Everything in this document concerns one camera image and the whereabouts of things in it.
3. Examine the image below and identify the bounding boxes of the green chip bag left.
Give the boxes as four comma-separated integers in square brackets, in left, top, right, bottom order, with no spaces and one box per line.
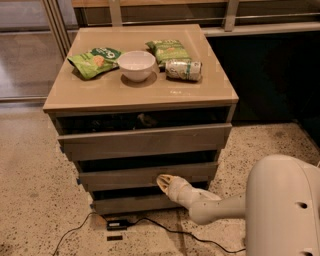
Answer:
[67,47,122,80]

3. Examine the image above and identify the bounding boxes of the white ceramic bowl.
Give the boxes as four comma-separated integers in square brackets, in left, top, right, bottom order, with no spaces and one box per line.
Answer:
[117,51,156,82]

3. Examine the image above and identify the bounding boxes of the metal railing frame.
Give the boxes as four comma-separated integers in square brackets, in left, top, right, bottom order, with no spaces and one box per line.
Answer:
[40,0,320,56]

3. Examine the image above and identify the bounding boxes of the green chip bag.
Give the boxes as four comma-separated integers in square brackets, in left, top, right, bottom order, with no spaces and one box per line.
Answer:
[67,47,122,80]
[146,39,191,67]

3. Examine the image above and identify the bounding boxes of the grey drawer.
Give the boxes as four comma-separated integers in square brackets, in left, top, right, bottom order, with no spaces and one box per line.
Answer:
[77,150,219,191]
[91,184,179,215]
[58,108,231,161]

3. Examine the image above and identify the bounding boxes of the grey three-drawer cabinet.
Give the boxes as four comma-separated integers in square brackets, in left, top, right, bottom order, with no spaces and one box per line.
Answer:
[42,23,240,216]

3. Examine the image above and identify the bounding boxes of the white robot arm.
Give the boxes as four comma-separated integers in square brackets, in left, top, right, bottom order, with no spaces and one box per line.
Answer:
[157,155,320,256]

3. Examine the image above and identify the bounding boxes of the black cable on floor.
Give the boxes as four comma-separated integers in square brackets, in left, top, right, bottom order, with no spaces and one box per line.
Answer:
[51,211,247,256]

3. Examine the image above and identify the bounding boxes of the white green soda can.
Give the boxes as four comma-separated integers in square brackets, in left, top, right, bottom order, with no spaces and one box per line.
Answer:
[165,60,202,82]

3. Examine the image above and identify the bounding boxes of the grey top drawer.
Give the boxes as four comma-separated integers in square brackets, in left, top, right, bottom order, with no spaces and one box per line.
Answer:
[58,108,231,161]

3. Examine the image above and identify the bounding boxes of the grey bottom drawer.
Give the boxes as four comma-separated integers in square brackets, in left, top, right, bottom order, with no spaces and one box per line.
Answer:
[91,184,179,215]

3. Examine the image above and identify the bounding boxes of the green chip bag right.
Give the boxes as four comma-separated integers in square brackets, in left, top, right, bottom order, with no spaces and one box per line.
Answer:
[146,39,191,67]

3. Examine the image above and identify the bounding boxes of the black power adapter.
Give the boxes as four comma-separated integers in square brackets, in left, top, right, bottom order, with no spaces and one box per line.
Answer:
[106,219,129,231]

